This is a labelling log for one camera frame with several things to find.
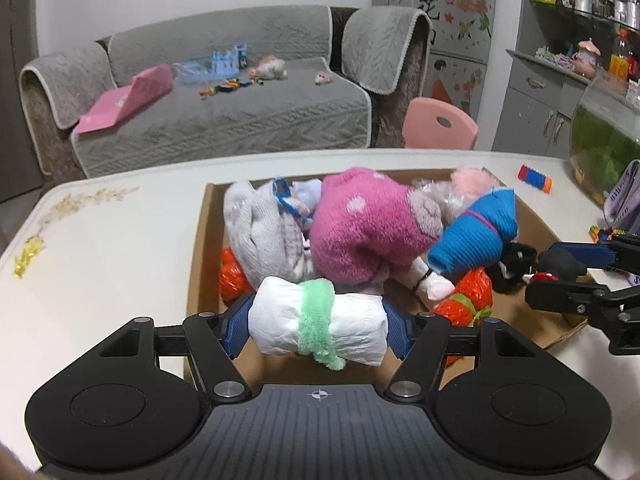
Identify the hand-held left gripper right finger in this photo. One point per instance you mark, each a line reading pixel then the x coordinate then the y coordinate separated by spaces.
pixel 400 332

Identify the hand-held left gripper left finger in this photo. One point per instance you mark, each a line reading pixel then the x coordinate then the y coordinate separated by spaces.
pixel 237 327

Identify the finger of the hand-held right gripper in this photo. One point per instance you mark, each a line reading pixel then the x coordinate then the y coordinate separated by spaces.
pixel 595 255
pixel 555 295

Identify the black bundle with red trim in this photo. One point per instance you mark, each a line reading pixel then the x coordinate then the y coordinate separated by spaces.
pixel 560 262

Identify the white bundle green fuzzy band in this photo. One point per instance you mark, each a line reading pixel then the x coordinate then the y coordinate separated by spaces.
pixel 280 315

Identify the small orange bag bundle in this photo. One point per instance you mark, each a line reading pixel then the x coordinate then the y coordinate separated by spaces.
pixel 235 275

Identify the white bundle with black band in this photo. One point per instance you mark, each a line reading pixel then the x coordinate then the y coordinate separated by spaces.
pixel 435 285

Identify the brown cardboard box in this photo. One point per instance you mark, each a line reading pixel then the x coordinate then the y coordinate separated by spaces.
pixel 205 270

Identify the orange bag bundle green tie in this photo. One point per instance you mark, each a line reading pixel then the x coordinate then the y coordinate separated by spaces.
pixel 465 300

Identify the grey fleece bundle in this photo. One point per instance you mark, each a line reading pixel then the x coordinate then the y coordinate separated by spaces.
pixel 250 230

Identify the blue knit bundle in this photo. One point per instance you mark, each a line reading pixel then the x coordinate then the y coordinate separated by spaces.
pixel 475 235

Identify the pink fuzzy dotted garment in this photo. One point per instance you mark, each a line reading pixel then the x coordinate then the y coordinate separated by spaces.
pixel 370 225

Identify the pink fluffy pompom bundle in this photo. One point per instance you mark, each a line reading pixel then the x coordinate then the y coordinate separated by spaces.
pixel 475 185

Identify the pale blue white bundle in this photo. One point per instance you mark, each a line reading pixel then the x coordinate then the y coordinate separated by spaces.
pixel 307 192

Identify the white desktop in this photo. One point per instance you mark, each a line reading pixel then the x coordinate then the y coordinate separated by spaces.
pixel 100 260

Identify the colourful block toy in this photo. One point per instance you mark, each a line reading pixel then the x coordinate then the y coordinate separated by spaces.
pixel 610 232

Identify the purple cloth bag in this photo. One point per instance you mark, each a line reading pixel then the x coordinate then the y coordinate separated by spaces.
pixel 625 200

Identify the orange blue toy brick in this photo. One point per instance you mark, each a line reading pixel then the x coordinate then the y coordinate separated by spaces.
pixel 535 179

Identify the glass fish bowl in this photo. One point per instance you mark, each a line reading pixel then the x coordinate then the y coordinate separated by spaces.
pixel 605 140

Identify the grey cabinet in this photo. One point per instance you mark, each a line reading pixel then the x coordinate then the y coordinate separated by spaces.
pixel 535 100

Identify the pink jar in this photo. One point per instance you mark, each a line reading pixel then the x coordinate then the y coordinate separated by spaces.
pixel 587 57

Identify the orange drink bottle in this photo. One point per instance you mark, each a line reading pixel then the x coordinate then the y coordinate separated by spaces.
pixel 619 55

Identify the pink plastic chair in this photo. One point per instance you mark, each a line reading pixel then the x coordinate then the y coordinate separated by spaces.
pixel 435 127

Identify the grey sofa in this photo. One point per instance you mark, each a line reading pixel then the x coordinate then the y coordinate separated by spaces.
pixel 225 120

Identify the scattered colourful toy pieces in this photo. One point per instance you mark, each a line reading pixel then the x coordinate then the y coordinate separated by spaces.
pixel 225 87

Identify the clear plastic bag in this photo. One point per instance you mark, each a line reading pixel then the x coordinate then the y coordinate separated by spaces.
pixel 192 74

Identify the white pink plush toy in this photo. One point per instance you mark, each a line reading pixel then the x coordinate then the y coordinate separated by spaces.
pixel 270 69

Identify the refrigerator with floral stickers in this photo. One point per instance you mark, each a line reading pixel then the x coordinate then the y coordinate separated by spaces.
pixel 450 35

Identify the small pink toy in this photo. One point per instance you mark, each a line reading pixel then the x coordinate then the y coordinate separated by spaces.
pixel 323 77

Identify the blue toy castle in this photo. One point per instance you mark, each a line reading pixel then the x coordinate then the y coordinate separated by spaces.
pixel 230 62

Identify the dark wooden door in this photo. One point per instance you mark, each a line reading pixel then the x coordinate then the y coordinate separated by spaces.
pixel 17 85

